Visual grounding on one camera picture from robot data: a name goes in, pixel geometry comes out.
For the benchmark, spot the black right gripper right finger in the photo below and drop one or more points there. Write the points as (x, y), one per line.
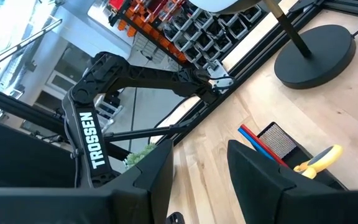
(259, 193)

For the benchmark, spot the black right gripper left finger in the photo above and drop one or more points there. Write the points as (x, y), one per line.
(148, 193)

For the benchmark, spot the red coloured pencil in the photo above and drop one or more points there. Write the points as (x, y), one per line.
(259, 143)

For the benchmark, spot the blue coloured pencil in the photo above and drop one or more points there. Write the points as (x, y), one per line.
(250, 140)

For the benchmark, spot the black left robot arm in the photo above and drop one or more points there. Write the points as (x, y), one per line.
(93, 143)

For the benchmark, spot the black mesh desk organizer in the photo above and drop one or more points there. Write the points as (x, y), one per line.
(278, 140)

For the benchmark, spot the green artificial plant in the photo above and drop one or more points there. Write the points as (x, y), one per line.
(138, 157)

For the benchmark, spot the white globe desk lamp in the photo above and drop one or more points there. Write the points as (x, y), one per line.
(315, 59)

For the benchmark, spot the parts bin storage rack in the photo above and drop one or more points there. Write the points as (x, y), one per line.
(182, 31)

